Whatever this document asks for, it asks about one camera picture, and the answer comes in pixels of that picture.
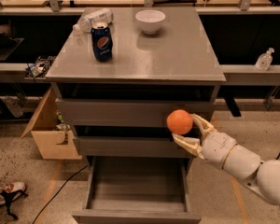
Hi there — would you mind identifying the blue Pepsi can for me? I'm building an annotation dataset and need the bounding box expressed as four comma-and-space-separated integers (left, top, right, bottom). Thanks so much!
91, 22, 113, 62

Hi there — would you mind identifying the white ceramic bowl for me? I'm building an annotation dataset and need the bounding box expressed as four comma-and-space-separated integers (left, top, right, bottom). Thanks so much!
135, 9, 166, 35

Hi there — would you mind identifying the black tripod stand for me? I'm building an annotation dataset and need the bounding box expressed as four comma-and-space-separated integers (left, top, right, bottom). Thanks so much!
0, 192, 28, 220

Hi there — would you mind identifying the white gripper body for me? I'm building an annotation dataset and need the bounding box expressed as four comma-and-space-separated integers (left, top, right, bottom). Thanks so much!
203, 132, 237, 169

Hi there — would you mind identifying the black floor cable left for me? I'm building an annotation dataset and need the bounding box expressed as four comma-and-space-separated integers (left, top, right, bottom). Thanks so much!
32, 164, 89, 224

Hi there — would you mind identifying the grey bottom drawer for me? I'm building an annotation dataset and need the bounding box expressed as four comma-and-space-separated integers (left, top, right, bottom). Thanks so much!
72, 157, 201, 224

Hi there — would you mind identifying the grey top drawer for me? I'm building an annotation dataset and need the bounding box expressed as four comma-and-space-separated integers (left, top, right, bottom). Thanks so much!
56, 98, 214, 128

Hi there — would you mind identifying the hand sanitizer pump bottle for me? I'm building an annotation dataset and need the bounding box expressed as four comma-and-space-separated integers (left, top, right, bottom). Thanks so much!
255, 48, 274, 71

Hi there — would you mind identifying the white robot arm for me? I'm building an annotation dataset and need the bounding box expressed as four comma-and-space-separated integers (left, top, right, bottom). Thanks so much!
166, 110, 280, 207

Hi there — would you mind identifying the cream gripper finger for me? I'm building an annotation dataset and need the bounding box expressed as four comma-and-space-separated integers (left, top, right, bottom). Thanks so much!
191, 114, 217, 140
172, 133, 204, 160

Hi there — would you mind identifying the cardboard box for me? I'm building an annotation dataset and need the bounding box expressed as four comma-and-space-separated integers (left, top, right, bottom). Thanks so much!
21, 88, 81, 160

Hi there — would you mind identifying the grey drawer cabinet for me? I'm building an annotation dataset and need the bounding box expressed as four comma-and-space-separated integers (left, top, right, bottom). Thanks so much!
45, 6, 227, 160

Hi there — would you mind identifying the grey middle drawer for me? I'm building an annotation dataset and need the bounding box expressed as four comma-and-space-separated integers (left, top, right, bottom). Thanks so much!
73, 136, 191, 158

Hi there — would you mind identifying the grey long shelf bench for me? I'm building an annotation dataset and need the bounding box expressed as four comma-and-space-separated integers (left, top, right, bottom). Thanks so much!
0, 7, 280, 86

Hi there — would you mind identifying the orange fruit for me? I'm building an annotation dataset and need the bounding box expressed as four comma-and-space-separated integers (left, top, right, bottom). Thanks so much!
166, 109, 193, 135

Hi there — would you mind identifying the grey drawer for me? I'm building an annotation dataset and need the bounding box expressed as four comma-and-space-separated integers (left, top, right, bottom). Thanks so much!
56, 98, 214, 128
73, 136, 191, 158
72, 157, 201, 224

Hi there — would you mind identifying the clutter tray on shelf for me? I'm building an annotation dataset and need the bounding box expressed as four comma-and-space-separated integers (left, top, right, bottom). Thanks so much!
25, 56, 55, 78

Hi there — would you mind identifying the white orange sneaker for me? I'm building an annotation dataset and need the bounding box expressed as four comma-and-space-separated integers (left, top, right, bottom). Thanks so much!
0, 182, 26, 206

